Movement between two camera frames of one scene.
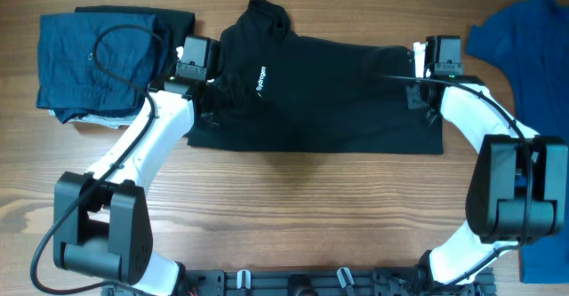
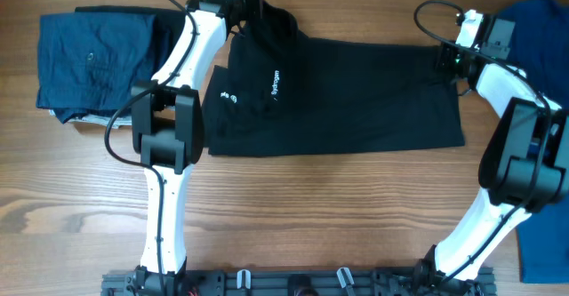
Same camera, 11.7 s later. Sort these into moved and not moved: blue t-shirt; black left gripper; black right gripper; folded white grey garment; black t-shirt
Moved: black left gripper; black right gripper
Not moved: blue t-shirt; folded white grey garment; black t-shirt
